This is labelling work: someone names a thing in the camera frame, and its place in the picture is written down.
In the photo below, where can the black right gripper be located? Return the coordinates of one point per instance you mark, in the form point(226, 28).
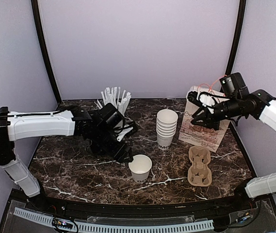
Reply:
point(207, 116)

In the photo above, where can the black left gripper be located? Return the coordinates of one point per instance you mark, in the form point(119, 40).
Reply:
point(119, 153)

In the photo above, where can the printed paper takeout bag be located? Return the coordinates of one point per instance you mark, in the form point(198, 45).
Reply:
point(199, 135)

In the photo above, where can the single white paper cup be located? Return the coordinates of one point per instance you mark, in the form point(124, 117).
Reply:
point(140, 168)

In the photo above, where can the stack of white paper cups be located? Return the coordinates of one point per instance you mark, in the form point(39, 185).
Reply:
point(166, 126)

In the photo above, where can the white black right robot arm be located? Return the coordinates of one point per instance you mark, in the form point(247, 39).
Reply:
point(260, 105)

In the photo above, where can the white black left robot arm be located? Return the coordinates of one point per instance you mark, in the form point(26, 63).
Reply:
point(15, 126)

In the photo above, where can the brown cardboard cup carrier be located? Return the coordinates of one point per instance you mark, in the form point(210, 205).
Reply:
point(199, 173)

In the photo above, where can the bundle of wrapped white straws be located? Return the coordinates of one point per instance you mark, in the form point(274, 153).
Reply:
point(118, 98)

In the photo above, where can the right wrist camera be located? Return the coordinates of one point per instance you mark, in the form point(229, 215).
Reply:
point(234, 86)

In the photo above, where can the grey slotted cable duct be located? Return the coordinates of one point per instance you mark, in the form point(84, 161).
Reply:
point(115, 225)

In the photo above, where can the black front table rail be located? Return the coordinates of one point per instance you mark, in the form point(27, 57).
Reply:
point(83, 197)

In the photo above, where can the black right corner post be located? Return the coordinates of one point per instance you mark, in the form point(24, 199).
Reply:
point(236, 37)

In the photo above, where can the black corner post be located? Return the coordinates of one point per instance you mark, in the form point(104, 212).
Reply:
point(44, 50)
point(236, 37)

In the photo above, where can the black left corner post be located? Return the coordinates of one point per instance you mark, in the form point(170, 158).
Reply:
point(44, 50)

